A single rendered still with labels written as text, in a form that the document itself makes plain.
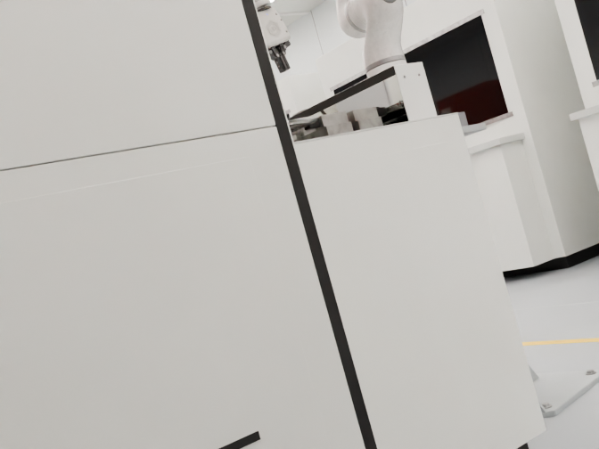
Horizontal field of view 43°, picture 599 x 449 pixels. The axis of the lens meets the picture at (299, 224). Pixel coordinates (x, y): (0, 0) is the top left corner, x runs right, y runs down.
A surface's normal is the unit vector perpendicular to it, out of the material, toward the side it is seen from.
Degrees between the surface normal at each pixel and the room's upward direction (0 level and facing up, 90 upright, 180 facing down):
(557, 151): 90
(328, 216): 90
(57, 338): 90
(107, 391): 90
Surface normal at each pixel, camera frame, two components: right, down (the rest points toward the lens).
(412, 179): 0.57, -0.17
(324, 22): -0.78, 0.21
